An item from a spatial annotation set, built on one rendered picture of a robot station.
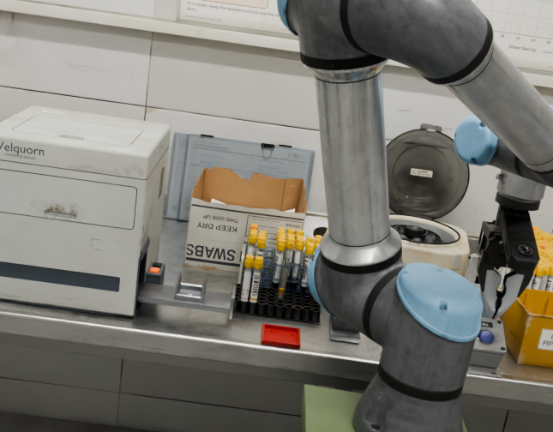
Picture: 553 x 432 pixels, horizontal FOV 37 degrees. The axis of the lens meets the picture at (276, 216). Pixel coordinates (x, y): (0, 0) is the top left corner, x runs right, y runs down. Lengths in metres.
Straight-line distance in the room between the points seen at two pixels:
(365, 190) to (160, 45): 1.01
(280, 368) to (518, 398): 0.42
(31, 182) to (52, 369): 0.96
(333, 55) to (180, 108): 1.05
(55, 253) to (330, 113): 0.61
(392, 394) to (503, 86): 0.42
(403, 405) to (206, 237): 0.73
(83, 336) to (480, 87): 0.81
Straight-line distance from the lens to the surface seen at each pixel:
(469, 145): 1.25
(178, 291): 1.47
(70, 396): 2.31
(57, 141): 1.40
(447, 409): 1.12
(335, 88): 1.02
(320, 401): 1.21
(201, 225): 1.69
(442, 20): 0.91
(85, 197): 1.40
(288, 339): 1.45
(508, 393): 1.50
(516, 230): 1.34
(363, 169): 1.06
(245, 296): 1.52
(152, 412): 2.29
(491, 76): 0.98
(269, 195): 1.95
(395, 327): 1.08
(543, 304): 1.67
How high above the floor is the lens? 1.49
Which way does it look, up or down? 17 degrees down
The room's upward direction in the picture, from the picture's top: 8 degrees clockwise
